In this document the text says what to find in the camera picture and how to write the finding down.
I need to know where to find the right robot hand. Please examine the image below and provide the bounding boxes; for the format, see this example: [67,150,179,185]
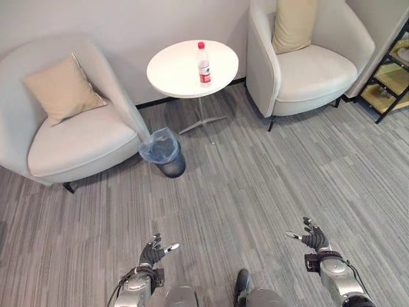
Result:
[284,216,331,254]

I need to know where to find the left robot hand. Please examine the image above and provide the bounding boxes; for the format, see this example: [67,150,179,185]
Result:
[139,233,180,269]

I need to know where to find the small black mesh bin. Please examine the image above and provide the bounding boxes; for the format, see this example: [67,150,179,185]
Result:
[139,127,187,179]

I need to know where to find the blue plastic bin bag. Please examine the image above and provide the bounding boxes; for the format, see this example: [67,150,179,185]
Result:
[138,127,178,164]

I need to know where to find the round white tea table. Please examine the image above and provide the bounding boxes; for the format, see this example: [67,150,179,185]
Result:
[146,39,240,145]

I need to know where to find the silver robot left leg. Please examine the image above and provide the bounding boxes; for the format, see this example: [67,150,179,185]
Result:
[157,285,205,307]

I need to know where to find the silver robot leg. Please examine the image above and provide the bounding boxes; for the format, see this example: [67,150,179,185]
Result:
[157,285,205,307]
[245,288,290,307]

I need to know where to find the silver robot right leg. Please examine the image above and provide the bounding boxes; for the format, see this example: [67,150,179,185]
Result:
[245,288,290,307]

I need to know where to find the dark robot foot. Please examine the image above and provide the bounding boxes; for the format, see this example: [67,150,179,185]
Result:
[233,268,252,306]

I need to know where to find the light grey armchair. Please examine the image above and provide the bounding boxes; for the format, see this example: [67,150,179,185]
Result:
[245,0,376,132]
[0,34,151,194]

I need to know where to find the beige square cushion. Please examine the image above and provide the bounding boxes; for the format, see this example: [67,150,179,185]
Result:
[20,54,108,127]
[272,0,320,56]

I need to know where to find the clear water bottle red label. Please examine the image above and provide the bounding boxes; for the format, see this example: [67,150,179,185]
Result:
[197,41,213,88]

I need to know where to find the black frame shelf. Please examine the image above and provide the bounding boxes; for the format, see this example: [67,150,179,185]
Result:
[352,19,409,124]

